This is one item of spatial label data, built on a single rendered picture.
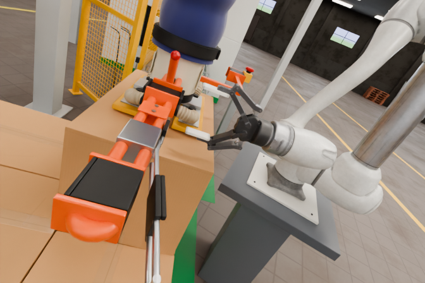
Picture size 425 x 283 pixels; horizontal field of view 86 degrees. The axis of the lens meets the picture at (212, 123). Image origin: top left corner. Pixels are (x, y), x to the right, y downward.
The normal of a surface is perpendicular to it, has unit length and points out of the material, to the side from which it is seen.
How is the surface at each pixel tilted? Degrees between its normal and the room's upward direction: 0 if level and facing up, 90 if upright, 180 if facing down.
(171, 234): 90
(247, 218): 90
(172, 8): 75
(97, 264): 0
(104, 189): 0
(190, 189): 90
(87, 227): 26
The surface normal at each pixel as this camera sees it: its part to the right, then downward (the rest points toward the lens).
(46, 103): 0.03, 0.47
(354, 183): -0.50, 0.18
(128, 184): 0.36, -0.83
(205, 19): 0.40, 0.32
